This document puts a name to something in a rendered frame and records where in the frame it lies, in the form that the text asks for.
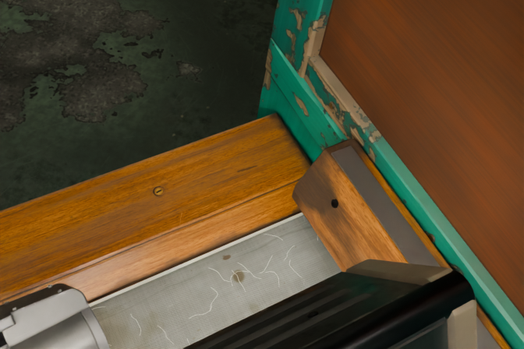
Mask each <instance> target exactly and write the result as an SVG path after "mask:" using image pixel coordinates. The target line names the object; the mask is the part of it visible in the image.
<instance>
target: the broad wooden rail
mask: <svg viewBox="0 0 524 349"><path fill-rule="evenodd" d="M311 165H312V163H311V162H310V160H309V158H308V157H307V155H306V154H305V153H304V152H303V150H302V148H301V147H300V145H299V144H298V143H297V141H296V139H295V138H294V137H293V135H292V134H291V132H290V131H289V129H288V128H287V126H286V125H285V123H284V122H283V121H282V119H281V118H280V116H279V115H278V114H277V113H274V114H272V115H268V116H265V117H262V118H259V119H257V120H254V121H251V122H248V123H246V124H243V125H240V126H237V127H235V128H232V129H229V130H226V131H224V132H219V133H218V134H215V135H212V136H208V137H207V138H204V139H200V140H197V141H196V142H193V143H189V144H186V145H185V146H181V147H178V148H175V149H174V150H169V151H167V152H164V153H161V154H158V155H156V156H153V157H150V158H147V159H145V160H141V161H139V162H136V163H134V164H130V165H128V166H125V167H121V168H119V169H117V170H114V171H110V172H108V173H106V174H102V175H99V176H97V177H95V178H91V179H88V180H86V181H84V182H80V183H77V184H75V185H71V186H69V187H66V188H63V189H60V190H58V191H55V192H52V193H49V194H47V195H44V196H41V197H38V198H36V199H32V200H30V201H27V202H25V203H21V204H19V205H16V206H12V207H9V208H8V209H5V210H1V211H0V305H4V304H5V302H6V301H13V300H16V299H18V298H21V297H23V296H26V295H28V294H32V293H34V292H36V291H39V290H41V289H44V288H46V287H48V285H50V284H51V285H54V284H66V285H69V286H70V287H74V288H75V289H78V290H80V291H82V292H83V293H84V295H85V296H86V299H87V302H88V304H90V303H92V302H94V301H97V300H99V299H102V298H104V297H107V296H109V295H110V294H114V293H115V292H117V291H120V290H122V289H125V288H127V287H130V286H132V285H134V284H137V283H139V282H141V281H143V280H146V279H148V278H150V277H153V276H155V275H158V274H159V273H163V272H165V271H166V270H170V269H171V268H173V267H176V266H178V265H181V264H183V263H186V262H188V261H190V260H192V259H195V258H197V257H199V256H202V255H204V254H206V253H209V252H211V251H214V250H215V249H219V248H220V247H222V246H224V245H227V244H229V243H232V242H234V241H237V240H239V239H240V238H244V237H246V236H248V235H250V234H253V233H255V232H257V231H260V230H262V229H265V228H266V227H270V226H271V225H273V224H276V223H278V222H280V221H283V220H285V219H288V218H290V217H293V216H295V215H296V214H299V213H302V211H301V210H300V208H299V207H298V206H297V204H296V202H295V201H294V199H293V198H292V193H293V190H294V188H295V185H296V183H297V182H298V181H299V180H300V179H301V177H302V176H303V175H304V174H305V173H306V171H307V170H308V169H309V168H310V166H311Z"/></svg>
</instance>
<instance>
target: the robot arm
mask: <svg viewBox="0 0 524 349"><path fill-rule="evenodd" d="M0 349H110V347H109V345H108V342H107V339H106V337H105V335H104V332H103V329H102V328H101V325H100V323H99V322H98V320H97V318H96V316H95V314H94V313H93V311H92V309H91V308H90V306H89V304H88V302H87V299H86V296H85V295H84V293H83V292H82V291H80V290H78V289H75V288H74V287H70V286H69V285H66V284H54V285H51V284H50V285H48V287H46V288H44V289H41V290H39V291H36V292H34V293H32V294H28V295H26V296H23V297H21V298H18V299H16V300H13V301H6V302H5V304H4V305H0Z"/></svg>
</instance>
